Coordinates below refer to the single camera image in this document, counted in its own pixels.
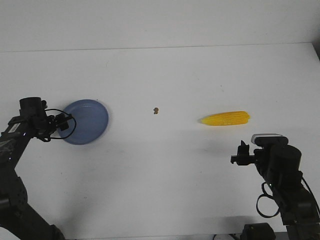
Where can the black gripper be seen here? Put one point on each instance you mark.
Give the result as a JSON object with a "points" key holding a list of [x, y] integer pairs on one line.
{"points": [[243, 156], [48, 124]]}

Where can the blue round plate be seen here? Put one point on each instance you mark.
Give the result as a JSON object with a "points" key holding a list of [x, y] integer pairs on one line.
{"points": [[90, 121]]}

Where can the yellow corn cob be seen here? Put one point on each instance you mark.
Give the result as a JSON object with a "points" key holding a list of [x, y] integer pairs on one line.
{"points": [[231, 118]]}

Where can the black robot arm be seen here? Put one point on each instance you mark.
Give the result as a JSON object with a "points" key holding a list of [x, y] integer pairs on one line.
{"points": [[278, 164], [16, 215]]}

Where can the small brown crumb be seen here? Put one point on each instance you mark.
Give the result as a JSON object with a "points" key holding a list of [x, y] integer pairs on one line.
{"points": [[156, 110]]}

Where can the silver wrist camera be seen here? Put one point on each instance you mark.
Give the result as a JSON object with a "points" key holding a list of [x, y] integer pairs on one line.
{"points": [[33, 103], [263, 139]]}

